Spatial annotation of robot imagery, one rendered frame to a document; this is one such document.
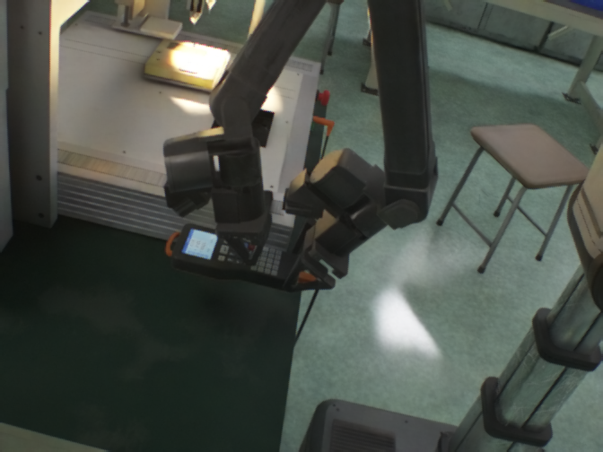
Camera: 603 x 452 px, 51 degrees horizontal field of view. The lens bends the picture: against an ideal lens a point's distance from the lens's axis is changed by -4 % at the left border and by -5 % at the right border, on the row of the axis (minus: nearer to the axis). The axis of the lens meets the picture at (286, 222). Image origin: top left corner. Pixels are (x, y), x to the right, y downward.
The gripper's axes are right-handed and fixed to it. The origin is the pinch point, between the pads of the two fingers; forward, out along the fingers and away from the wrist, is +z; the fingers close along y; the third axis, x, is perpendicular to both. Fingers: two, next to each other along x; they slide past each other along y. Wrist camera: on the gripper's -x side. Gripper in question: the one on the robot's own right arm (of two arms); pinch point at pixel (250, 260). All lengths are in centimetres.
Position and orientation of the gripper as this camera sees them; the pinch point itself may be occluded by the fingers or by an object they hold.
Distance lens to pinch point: 98.5
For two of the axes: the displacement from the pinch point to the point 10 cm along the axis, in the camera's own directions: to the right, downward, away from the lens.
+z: 0.5, 8.1, 5.9
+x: 9.9, 0.4, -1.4
